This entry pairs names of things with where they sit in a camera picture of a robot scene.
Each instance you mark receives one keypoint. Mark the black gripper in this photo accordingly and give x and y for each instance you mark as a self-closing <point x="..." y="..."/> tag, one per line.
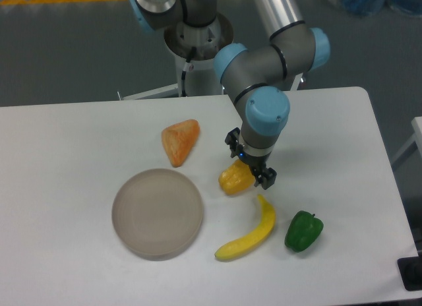
<point x="255" y="158"/>

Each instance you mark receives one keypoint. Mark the yellow bell pepper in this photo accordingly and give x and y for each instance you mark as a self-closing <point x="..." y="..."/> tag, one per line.
<point x="236" y="178"/>

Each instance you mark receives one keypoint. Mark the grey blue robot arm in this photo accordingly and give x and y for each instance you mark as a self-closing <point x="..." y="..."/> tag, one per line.
<point x="250" y="77"/>

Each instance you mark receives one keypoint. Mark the green bell pepper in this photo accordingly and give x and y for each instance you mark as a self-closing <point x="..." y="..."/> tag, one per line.
<point x="303" y="231"/>

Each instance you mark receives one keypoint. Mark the orange triangular bread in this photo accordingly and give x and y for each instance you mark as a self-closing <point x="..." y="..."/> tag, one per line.
<point x="179" y="139"/>

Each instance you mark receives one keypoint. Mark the yellow banana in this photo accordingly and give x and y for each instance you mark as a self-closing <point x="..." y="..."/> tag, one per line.
<point x="242" y="246"/>

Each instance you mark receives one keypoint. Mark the grey round plate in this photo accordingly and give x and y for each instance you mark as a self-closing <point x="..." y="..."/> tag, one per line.
<point x="157" y="214"/>

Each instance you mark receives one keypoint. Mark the white furniture edge right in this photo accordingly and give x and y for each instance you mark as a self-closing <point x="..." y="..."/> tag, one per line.
<point x="410" y="146"/>

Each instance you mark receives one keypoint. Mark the black box at table edge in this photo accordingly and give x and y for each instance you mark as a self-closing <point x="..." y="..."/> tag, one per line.
<point x="410" y="272"/>

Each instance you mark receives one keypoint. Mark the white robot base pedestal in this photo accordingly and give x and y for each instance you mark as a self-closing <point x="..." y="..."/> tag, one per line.
<point x="193" y="50"/>

